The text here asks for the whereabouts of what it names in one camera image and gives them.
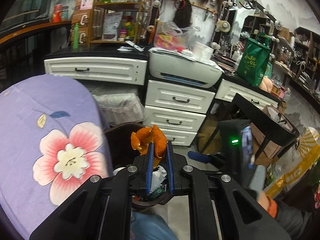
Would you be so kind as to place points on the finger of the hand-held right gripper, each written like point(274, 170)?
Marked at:
point(197, 156)

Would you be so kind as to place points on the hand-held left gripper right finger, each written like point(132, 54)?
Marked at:
point(170, 167)

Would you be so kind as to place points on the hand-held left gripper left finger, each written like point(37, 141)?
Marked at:
point(150, 167)

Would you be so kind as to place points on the orange peel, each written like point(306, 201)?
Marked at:
point(157, 142)

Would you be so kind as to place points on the black trash bin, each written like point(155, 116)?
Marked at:
point(120, 142)

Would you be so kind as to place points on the person's right forearm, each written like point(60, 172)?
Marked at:
point(287, 212)

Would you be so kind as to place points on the white crumpled tissue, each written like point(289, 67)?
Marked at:
point(158, 177)

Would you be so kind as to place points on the brown paper bag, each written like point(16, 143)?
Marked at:
point(265, 147)

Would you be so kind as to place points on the black side table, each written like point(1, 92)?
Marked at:
point(265, 122)

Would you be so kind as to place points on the white drawer cabinet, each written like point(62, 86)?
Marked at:
point(175, 105)

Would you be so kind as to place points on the person's blue pants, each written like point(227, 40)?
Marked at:
point(150, 227)

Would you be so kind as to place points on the white desk drawer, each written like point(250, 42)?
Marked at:
point(240, 92)

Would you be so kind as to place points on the yellow white woven sack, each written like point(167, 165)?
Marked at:
point(295, 170)

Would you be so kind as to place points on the lace-covered stool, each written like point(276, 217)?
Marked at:
point(120, 107)

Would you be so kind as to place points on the peach plush toy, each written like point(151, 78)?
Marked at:
point(266, 83)

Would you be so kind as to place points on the white printer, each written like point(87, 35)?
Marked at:
point(182, 67)

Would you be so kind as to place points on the green tote bag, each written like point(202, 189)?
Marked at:
point(252, 62)

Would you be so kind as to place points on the white plastic container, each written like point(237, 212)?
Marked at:
point(202, 51)

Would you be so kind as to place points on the white wide drawer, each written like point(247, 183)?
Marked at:
point(100, 70)

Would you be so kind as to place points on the clear plastic bag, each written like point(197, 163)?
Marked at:
point(172, 36)

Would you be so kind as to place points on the white tube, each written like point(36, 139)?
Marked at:
point(135, 45)

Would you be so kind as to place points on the dark wooden shelf unit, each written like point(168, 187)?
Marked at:
point(307, 57)

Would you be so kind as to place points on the roll of tape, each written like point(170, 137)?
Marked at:
point(223, 26)

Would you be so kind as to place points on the purple floral tablecloth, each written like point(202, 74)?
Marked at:
point(20, 130)

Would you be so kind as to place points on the dark short wig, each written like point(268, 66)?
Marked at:
point(182, 15)

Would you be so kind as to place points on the brown cardboard box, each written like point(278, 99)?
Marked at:
point(81, 18)
point(83, 36)

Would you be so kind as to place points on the green bottle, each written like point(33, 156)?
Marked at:
point(76, 36)

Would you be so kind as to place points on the wooden shelf rack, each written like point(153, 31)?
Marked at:
point(115, 5)

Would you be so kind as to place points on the pink box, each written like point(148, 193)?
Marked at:
point(85, 2)

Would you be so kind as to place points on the red tin canister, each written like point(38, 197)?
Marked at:
point(57, 13)

